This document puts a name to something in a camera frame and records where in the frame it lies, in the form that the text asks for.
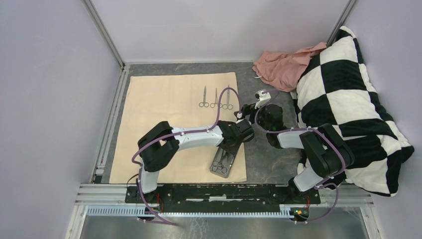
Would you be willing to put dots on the curved steel clamp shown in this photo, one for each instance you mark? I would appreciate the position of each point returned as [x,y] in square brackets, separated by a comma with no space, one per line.
[204,103]

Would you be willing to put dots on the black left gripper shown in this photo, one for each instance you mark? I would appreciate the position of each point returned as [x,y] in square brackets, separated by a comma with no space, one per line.
[233,150]

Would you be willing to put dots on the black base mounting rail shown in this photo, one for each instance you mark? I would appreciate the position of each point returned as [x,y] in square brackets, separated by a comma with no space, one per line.
[227,198]

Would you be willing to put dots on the beige cloth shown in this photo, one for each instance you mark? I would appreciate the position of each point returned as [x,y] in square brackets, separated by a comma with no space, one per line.
[175,99]

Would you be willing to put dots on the thin steel hemostat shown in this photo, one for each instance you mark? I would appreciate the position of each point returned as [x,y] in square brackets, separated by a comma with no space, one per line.
[218,166]

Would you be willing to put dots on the metal surgical instrument tray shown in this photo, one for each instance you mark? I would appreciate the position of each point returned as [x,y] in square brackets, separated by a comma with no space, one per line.
[229,163]

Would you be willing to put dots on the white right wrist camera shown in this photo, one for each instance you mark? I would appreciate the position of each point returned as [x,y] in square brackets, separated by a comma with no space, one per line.
[263,97]

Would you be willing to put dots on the black white checkered pillow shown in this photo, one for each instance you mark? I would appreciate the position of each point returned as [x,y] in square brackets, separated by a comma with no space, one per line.
[335,89]

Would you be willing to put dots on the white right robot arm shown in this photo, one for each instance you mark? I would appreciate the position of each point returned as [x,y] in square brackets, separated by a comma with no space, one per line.
[324,149]

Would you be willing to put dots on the pink crumpled cloth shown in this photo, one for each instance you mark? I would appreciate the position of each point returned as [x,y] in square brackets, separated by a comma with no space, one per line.
[283,70]

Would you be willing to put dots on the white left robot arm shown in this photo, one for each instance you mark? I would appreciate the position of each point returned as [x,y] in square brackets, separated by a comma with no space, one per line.
[162,142]

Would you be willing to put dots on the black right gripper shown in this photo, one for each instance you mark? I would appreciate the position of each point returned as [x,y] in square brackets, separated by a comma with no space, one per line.
[249,109]

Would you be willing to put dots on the straight steel surgical scissors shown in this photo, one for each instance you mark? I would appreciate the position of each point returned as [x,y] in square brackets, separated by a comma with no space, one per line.
[227,105]

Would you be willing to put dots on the steel forceps clamp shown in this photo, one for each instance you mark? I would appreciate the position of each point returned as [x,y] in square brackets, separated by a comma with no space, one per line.
[216,103]

